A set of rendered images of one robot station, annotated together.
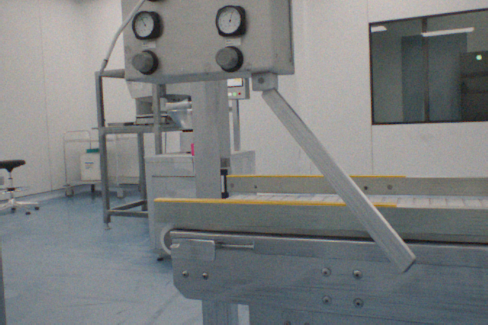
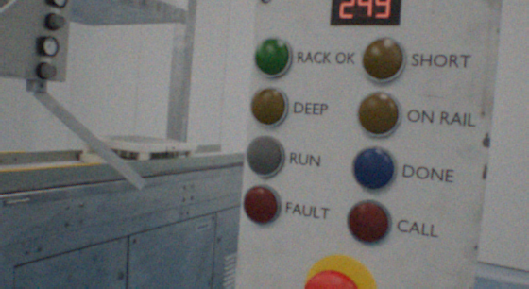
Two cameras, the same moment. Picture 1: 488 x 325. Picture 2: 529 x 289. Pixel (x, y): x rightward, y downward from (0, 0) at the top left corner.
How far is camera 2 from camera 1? 0.85 m
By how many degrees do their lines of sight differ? 85
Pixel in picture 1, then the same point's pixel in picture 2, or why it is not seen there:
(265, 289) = (33, 227)
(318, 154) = (88, 136)
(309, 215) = (62, 173)
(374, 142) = not seen: outside the picture
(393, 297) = (94, 213)
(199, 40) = (24, 53)
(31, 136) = not seen: outside the picture
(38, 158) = not seen: outside the picture
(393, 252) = (136, 181)
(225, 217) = (12, 181)
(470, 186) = (57, 156)
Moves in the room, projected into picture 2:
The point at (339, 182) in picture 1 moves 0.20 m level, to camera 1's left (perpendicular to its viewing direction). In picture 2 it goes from (103, 150) to (54, 159)
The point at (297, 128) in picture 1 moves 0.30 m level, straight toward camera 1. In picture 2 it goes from (70, 120) to (209, 131)
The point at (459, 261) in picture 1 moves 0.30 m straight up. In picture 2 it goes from (120, 188) to (127, 63)
